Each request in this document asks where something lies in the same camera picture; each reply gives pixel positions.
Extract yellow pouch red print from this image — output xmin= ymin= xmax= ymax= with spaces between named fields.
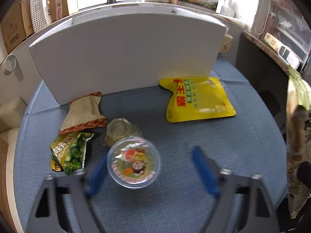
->
xmin=159 ymin=77 xmax=237 ymax=123

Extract white bottle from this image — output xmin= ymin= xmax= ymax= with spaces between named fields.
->
xmin=221 ymin=0 xmax=236 ymax=17

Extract white foam board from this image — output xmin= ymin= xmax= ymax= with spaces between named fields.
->
xmin=29 ymin=3 xmax=227 ymax=106

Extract blue tablecloth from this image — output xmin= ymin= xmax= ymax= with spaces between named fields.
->
xmin=13 ymin=58 xmax=288 ymax=233

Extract beige packet orange edges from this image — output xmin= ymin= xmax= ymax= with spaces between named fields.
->
xmin=59 ymin=92 xmax=107 ymax=135

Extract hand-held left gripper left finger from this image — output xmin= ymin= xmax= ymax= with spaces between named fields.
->
xmin=25 ymin=149 xmax=111 ymax=233

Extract clear jelly cup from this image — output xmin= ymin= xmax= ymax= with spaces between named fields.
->
xmin=105 ymin=118 xmax=142 ymax=147

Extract clear plastic storage drawers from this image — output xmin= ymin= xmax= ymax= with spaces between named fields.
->
xmin=270 ymin=0 xmax=311 ymax=63

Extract polka dot shopping bag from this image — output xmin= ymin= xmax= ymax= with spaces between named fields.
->
xmin=23 ymin=0 xmax=52 ymax=33

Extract jelly cup printed lid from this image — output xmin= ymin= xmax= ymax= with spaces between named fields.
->
xmin=107 ymin=136 xmax=161 ymax=188

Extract brown stone countertop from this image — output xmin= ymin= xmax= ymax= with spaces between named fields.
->
xmin=240 ymin=30 xmax=311 ymax=78

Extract large cardboard box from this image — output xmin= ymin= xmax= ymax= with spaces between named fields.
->
xmin=0 ymin=0 xmax=34 ymax=54

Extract green and cream box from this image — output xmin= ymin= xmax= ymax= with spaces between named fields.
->
xmin=264 ymin=32 xmax=283 ymax=52

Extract white beaded cord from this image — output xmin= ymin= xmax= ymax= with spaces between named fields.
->
xmin=254 ymin=0 xmax=272 ymax=36

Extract small open cardboard box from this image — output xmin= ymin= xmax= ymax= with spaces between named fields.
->
xmin=47 ymin=0 xmax=79 ymax=21

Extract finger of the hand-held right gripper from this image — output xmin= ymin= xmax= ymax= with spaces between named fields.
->
xmin=298 ymin=161 xmax=311 ymax=196

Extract green pea snack packet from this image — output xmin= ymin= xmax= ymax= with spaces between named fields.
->
xmin=50 ymin=131 xmax=94 ymax=175

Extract long cream green packet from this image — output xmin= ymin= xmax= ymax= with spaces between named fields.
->
xmin=286 ymin=67 xmax=311 ymax=220

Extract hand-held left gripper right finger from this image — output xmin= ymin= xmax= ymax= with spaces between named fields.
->
xmin=192 ymin=146 xmax=279 ymax=233

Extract cream tissue pack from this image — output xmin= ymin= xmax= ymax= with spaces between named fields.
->
xmin=219 ymin=33 xmax=233 ymax=54

